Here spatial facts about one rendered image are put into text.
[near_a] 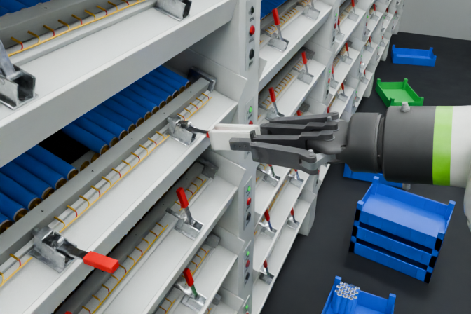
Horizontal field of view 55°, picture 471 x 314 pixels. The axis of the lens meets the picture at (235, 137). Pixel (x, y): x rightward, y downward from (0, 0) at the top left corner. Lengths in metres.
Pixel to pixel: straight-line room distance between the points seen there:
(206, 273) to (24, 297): 0.54
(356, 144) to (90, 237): 0.32
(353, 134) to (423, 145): 0.08
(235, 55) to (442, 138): 0.38
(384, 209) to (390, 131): 1.30
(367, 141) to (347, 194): 1.60
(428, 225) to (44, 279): 1.50
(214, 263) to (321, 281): 0.80
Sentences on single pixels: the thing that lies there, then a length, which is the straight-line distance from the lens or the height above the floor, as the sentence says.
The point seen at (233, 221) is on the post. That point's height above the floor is 0.64.
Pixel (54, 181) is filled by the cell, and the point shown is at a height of 0.97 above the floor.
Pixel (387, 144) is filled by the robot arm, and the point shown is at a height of 1.02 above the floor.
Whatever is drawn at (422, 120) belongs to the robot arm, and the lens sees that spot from 0.54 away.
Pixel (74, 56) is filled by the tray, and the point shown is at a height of 1.12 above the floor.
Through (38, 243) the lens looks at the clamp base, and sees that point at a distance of 0.52.
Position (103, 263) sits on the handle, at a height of 0.96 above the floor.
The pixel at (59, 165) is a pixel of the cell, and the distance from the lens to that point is 0.59.
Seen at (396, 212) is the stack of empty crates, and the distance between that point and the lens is 1.84.
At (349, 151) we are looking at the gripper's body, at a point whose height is 1.00.
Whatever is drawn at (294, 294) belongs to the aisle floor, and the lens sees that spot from 1.69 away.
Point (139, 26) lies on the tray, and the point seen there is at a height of 1.12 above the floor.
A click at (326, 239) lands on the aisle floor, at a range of 1.90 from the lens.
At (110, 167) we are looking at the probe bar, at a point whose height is 0.96.
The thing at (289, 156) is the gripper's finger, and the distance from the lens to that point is 0.56.
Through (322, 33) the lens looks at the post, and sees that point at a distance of 1.47.
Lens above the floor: 1.29
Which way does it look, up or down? 31 degrees down
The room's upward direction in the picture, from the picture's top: straight up
